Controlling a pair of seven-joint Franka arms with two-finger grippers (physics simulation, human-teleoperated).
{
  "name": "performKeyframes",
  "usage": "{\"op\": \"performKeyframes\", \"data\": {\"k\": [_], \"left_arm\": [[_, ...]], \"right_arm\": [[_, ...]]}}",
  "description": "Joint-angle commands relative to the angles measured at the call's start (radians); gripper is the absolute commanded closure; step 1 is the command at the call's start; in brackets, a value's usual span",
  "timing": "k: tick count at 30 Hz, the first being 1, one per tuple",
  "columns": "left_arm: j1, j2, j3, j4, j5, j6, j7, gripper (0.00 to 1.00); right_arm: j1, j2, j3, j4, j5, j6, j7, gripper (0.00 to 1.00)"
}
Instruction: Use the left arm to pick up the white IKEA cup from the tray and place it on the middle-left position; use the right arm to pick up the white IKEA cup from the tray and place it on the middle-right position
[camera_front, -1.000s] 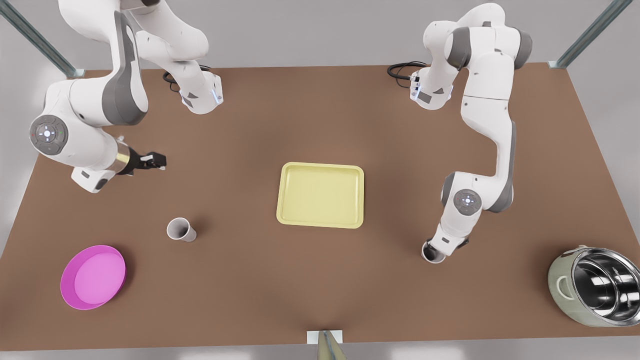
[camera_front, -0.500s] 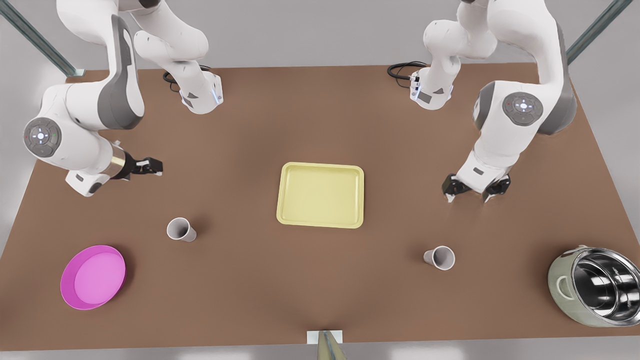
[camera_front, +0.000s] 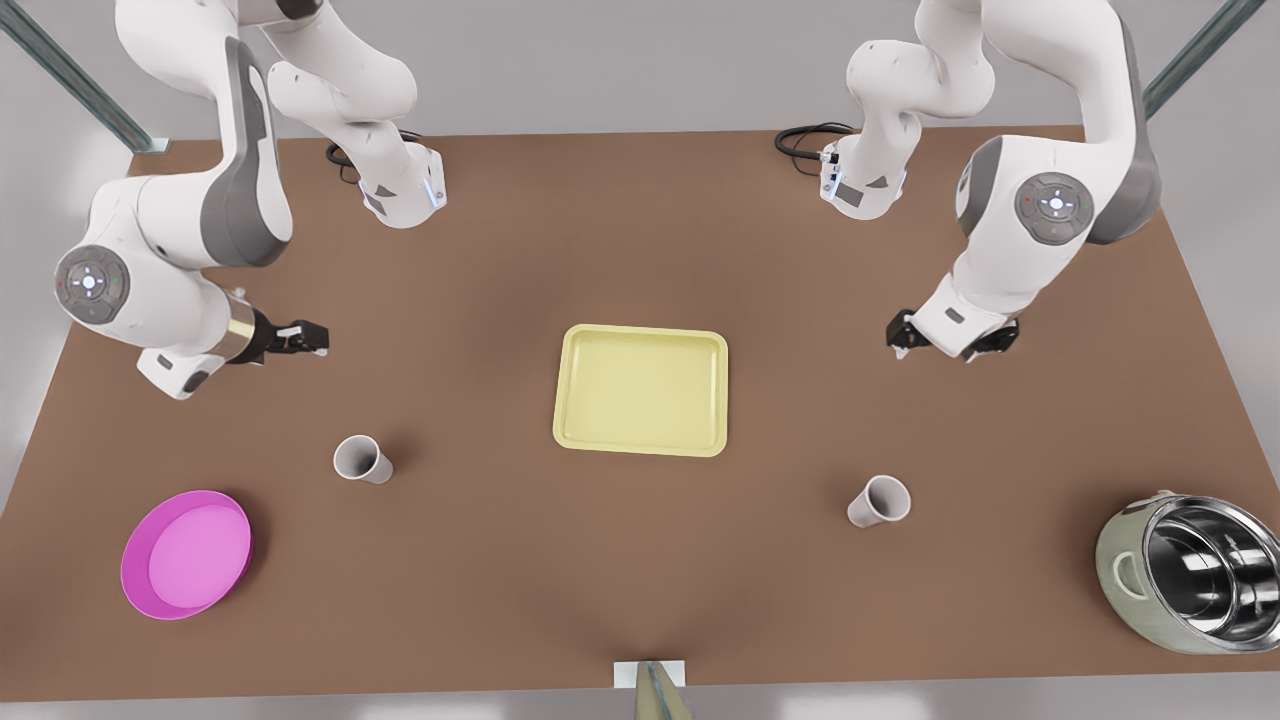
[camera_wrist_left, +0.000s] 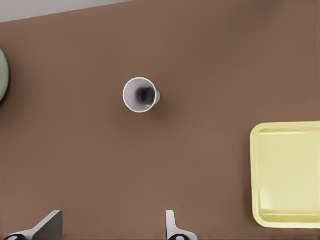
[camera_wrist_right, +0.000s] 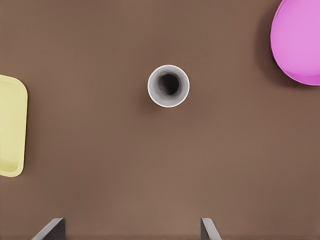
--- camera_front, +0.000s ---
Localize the white IKEA cup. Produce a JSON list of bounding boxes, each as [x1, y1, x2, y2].
[[846, 474, 913, 530], [332, 434, 395, 487]]

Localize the yellow rectangular tray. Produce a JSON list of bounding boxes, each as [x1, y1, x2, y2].
[[552, 323, 730, 459]]

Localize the pink round bowl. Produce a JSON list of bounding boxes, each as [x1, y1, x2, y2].
[[120, 489, 255, 621]]

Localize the cream pot with steel inside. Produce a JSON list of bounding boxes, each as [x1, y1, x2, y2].
[[1094, 489, 1280, 657]]

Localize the black cable loop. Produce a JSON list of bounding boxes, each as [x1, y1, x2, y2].
[[325, 129, 425, 187], [774, 121, 857, 182]]

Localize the silver frame post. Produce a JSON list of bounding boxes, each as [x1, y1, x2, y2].
[[611, 658, 694, 720], [1142, 0, 1268, 122], [0, 0, 172, 157]]

